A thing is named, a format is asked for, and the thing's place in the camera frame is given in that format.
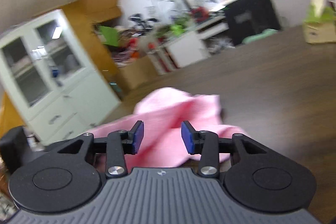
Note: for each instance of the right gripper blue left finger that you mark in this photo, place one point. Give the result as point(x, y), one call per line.
point(120, 143)

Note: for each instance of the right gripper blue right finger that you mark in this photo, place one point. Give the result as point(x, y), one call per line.
point(205, 144)

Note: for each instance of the pink towel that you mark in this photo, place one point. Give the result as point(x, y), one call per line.
point(162, 112)

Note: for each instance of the large cardboard box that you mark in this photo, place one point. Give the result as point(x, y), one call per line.
point(135, 74)

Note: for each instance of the white low cabinet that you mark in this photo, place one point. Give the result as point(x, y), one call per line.
point(190, 47)

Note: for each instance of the white tall cabinet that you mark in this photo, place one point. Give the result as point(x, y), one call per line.
point(52, 82)

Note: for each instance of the green seat cushion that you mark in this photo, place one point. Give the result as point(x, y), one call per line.
point(264, 34)

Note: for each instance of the black office chair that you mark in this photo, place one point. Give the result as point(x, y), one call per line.
point(247, 18)

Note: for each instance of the green tissue box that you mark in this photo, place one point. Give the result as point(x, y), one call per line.
point(319, 24)

